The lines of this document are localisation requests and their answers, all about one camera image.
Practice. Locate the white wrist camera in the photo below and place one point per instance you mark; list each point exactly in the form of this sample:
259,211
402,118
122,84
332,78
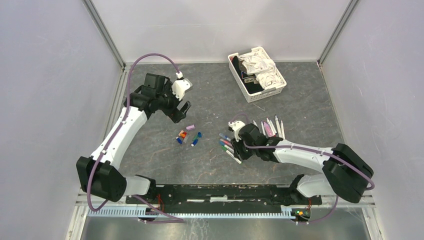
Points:
180,87
236,126

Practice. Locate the orange capped white marker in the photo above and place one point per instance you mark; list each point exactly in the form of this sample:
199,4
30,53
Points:
282,129

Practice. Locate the pink highlighter pen body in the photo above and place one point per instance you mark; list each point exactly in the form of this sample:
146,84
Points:
268,130

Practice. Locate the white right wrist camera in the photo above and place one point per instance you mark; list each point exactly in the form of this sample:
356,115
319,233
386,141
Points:
236,126

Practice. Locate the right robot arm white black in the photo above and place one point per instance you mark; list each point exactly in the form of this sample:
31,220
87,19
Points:
341,171

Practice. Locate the white plastic basket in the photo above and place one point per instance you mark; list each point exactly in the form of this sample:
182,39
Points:
260,95

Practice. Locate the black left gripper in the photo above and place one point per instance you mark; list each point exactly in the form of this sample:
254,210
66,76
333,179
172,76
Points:
174,113

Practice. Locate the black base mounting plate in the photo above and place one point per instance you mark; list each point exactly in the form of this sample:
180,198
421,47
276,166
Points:
228,199

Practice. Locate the pink highlighter cap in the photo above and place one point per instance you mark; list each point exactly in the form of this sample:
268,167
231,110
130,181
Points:
190,127

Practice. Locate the clear pen cap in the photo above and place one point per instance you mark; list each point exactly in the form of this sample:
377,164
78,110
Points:
186,139

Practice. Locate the aluminium frame rail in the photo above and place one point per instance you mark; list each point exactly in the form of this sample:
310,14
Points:
115,110
348,199

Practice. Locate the aluminium frame rail front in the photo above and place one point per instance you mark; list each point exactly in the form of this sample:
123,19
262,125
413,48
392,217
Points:
348,199

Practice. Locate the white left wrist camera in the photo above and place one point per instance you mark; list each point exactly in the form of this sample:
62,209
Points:
180,87

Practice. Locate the black item in basket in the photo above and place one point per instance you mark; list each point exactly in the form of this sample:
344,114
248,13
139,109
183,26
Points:
248,80

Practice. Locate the aluminium frame rail left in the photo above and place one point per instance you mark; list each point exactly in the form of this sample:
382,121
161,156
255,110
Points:
115,110

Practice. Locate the white slotted cable duct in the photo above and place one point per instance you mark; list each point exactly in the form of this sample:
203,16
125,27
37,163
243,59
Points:
142,212

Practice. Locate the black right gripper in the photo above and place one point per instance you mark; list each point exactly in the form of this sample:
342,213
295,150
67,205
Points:
238,151

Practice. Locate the crumpled white cloth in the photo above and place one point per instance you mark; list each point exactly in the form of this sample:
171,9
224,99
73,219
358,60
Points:
259,63

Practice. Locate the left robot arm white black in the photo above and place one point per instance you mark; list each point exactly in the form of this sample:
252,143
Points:
99,173

